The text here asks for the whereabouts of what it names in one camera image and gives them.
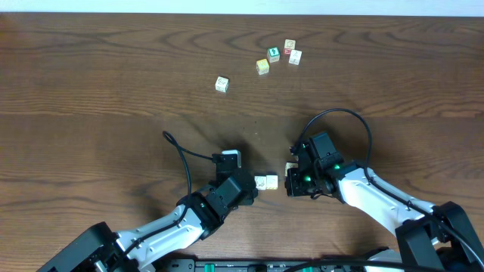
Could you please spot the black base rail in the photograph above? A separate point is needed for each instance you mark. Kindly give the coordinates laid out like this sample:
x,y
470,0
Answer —
x,y
195,265

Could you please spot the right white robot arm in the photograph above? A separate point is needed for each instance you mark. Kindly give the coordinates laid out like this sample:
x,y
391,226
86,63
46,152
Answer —
x,y
428,235

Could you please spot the plain white wooden block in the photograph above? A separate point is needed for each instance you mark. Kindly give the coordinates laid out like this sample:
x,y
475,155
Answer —
x,y
295,57

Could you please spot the wooden block red side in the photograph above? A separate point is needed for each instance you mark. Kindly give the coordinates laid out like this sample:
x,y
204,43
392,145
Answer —
x,y
289,45

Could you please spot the wooden block letter I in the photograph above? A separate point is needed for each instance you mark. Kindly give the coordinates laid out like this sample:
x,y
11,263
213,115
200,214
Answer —
x,y
260,182

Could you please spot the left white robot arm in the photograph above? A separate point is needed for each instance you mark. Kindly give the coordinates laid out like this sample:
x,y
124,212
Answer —
x,y
195,218

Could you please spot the wooden block yellow W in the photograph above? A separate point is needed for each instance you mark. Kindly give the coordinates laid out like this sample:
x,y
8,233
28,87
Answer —
x,y
262,67

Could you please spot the wooden block yellow S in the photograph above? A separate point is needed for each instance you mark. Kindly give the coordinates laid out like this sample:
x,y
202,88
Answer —
x,y
271,182

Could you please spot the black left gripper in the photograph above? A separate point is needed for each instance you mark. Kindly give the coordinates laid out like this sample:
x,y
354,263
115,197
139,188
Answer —
x,y
249,187

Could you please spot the wooden block letter L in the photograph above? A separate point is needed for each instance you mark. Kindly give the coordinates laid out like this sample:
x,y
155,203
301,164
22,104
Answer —
x,y
222,84

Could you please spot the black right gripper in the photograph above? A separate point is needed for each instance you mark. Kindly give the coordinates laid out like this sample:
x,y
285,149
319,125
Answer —
x,y
292,184

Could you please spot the wooden block green top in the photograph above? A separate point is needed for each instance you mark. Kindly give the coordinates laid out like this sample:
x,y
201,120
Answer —
x,y
273,54

